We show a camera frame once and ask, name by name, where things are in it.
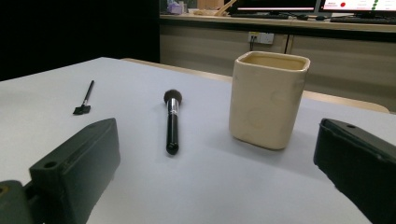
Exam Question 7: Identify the purple item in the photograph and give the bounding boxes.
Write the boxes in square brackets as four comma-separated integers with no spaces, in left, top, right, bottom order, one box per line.
[166,0,185,15]

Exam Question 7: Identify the black curtain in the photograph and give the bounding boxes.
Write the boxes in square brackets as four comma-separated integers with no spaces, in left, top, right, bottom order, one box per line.
[0,0,161,82]

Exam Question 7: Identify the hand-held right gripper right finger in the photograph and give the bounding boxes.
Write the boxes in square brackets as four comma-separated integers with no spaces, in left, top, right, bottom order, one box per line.
[313,118,396,224]

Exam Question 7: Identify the white wall socket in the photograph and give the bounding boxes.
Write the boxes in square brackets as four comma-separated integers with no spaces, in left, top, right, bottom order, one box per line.
[247,31,276,45]

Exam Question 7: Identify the small black makeup brush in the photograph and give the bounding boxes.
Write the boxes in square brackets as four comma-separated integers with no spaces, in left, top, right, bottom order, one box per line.
[73,79,95,116]

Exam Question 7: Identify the wooden background desk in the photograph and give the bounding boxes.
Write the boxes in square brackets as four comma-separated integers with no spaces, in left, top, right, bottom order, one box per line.
[159,10,396,35]

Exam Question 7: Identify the black keyboard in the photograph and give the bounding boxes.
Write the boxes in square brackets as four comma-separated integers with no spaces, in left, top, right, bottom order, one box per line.
[330,15,396,25]
[230,12,290,20]

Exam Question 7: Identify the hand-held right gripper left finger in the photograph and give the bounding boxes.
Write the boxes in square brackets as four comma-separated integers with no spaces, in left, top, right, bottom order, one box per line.
[28,117,121,224]

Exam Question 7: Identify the cream ceramic brush holder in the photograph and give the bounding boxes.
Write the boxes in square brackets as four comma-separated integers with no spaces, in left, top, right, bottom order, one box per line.
[228,50,311,151]

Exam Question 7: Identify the white table sheet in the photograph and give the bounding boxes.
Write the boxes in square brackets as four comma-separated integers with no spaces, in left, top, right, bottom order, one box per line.
[0,56,396,224]

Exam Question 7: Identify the computer monitor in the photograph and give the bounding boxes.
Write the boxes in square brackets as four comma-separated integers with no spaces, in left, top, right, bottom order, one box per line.
[320,0,396,14]
[230,0,319,14]

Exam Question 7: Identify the large black powder brush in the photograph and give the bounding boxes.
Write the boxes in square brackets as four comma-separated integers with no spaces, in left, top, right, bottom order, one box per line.
[163,89,184,156]

